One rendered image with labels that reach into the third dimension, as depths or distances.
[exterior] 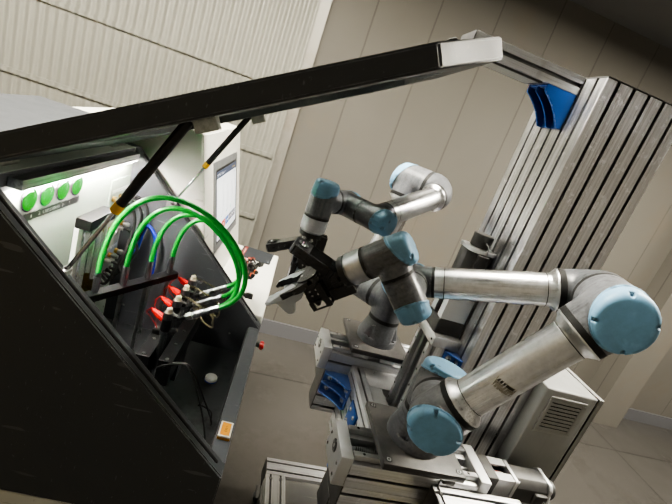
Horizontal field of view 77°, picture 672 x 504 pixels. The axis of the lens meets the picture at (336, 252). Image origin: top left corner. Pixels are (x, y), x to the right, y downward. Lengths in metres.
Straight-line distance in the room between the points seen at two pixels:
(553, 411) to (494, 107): 2.36
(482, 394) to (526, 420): 0.53
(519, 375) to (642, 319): 0.23
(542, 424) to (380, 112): 2.25
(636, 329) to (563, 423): 0.67
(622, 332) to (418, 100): 2.48
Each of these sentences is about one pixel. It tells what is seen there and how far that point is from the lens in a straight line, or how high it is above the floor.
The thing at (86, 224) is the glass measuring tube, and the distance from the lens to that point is 1.25.
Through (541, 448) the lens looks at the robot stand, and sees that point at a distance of 1.56.
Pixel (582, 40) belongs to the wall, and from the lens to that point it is 3.67.
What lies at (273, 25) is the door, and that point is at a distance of 3.00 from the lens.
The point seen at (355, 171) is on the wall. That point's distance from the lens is 3.09.
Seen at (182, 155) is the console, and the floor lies 1.46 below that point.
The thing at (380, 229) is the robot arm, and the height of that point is 1.50.
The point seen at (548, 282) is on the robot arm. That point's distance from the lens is 1.02.
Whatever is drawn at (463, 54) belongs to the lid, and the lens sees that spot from 0.79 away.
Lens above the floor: 1.73
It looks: 16 degrees down
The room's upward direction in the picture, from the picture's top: 20 degrees clockwise
